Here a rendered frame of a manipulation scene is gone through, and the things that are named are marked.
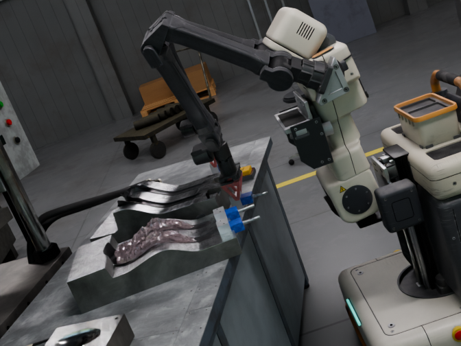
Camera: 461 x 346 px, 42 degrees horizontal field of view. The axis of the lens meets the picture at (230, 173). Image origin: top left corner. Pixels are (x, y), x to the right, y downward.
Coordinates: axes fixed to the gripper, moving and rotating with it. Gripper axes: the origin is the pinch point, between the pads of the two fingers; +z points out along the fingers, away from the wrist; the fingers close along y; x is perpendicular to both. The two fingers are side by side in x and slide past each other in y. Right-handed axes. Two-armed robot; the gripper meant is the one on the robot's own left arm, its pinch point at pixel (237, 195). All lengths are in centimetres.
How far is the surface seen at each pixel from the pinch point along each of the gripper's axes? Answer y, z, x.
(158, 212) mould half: 6.4, -4.1, -27.0
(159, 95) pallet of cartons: -717, 71, -248
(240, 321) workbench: 33.9, 28.0, -4.8
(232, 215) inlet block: 19.7, -1.4, 1.3
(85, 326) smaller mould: 70, -3, -31
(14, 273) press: 1, 6, -94
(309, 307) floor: -55, 85, -1
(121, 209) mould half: 6.7, -9.0, -39.2
